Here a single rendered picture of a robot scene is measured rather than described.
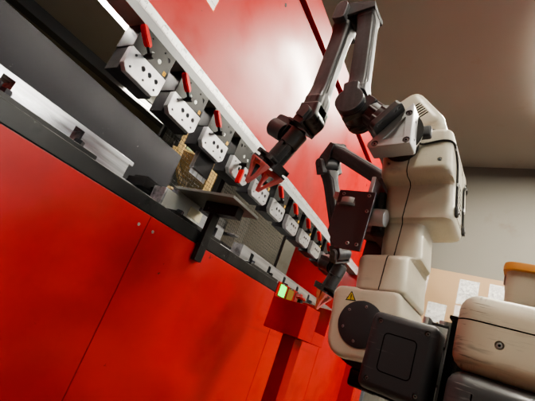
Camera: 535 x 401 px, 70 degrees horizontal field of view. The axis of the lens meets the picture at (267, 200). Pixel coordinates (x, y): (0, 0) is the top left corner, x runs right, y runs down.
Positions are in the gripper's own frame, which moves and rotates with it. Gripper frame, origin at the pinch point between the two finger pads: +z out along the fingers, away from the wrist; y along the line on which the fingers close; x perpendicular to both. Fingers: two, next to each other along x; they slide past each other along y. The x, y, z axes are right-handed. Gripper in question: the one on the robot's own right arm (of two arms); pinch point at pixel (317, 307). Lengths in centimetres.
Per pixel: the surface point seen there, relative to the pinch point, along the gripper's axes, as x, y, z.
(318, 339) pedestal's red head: -0.2, -7.4, 10.0
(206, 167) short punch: 52, 44, -24
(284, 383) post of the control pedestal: 6.2, -7.3, 29.5
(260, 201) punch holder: 13, 46, -28
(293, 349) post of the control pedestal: 7.3, -4.3, 17.9
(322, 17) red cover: 22, 70, -132
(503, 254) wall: -354, 24, -157
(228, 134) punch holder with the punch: 51, 45, -41
